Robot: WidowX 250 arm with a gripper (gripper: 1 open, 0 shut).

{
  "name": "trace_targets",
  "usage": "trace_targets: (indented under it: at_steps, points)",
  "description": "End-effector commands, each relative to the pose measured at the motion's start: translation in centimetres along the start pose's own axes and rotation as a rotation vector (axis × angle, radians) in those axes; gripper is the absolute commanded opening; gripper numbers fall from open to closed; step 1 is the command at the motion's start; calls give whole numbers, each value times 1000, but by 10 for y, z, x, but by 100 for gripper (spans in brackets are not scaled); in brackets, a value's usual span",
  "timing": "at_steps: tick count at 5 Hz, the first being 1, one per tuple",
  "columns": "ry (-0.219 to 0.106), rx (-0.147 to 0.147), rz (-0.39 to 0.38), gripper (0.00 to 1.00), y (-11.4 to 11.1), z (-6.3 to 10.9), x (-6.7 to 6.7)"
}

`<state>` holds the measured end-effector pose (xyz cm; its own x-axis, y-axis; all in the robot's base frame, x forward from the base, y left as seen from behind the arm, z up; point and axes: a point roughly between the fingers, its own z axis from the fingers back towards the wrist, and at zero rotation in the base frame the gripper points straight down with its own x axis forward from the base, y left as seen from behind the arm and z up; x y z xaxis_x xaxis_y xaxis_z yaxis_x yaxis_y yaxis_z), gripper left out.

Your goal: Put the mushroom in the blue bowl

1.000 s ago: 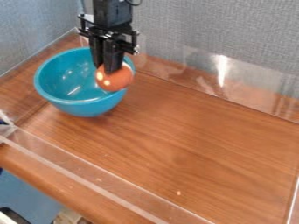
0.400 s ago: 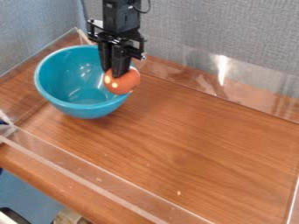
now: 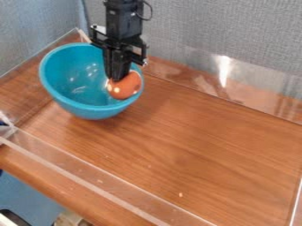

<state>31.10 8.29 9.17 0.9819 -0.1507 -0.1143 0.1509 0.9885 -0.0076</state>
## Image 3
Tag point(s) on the clear acrylic corner bracket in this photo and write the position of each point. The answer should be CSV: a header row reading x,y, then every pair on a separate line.
x,y
85,37

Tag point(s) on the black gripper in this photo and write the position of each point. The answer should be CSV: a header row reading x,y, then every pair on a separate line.
x,y
118,60

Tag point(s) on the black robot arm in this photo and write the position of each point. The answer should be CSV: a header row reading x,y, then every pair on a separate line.
x,y
125,18

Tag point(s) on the blue plastic bowl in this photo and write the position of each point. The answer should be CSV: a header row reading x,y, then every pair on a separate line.
x,y
73,76

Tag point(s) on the clear acrylic barrier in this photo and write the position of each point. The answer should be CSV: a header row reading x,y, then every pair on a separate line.
x,y
205,153

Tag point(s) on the brown toy mushroom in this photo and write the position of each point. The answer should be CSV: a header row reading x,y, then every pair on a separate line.
x,y
127,87

